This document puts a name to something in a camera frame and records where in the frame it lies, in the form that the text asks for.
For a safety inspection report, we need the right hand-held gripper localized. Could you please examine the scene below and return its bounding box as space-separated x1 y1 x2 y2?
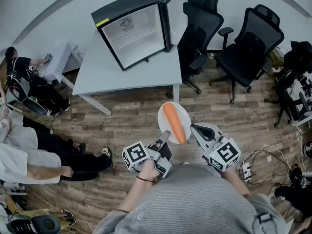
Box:
190 122 242 173

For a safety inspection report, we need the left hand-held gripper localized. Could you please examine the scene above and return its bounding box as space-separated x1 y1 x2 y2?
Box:
121 130 174 179

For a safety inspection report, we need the orange carrot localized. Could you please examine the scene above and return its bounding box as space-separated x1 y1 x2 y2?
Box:
162 102 187 145

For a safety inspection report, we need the white round plate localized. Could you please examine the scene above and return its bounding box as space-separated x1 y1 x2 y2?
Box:
157 101 191 145

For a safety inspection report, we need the black mini fridge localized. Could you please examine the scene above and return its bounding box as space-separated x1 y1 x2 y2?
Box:
91 0 188 72

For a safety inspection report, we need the person's left forearm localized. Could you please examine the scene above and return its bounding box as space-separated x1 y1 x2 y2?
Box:
117 176 156 213

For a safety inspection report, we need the person's right forearm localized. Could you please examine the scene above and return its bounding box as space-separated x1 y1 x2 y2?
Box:
220 168 252 199

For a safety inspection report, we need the person's left hand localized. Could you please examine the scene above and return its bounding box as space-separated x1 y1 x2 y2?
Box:
138 157 158 180

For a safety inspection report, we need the white power strip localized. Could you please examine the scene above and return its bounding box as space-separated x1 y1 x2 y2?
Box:
240 162 253 182

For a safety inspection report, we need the person's grey striped shirt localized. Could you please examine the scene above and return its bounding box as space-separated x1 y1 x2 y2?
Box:
92 163 290 234

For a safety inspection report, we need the white table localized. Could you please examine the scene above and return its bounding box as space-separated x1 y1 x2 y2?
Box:
72 37 183 116

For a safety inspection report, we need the table with checkered cloth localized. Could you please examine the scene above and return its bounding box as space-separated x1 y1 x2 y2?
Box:
43 41 83 82

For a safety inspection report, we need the red string bracelet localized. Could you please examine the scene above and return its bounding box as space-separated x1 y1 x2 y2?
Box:
136 175 156 184

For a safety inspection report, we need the white cable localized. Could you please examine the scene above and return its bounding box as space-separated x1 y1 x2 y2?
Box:
243 144 293 180

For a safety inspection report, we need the black strap buckle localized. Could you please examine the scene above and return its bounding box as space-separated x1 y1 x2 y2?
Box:
253 213 273 229

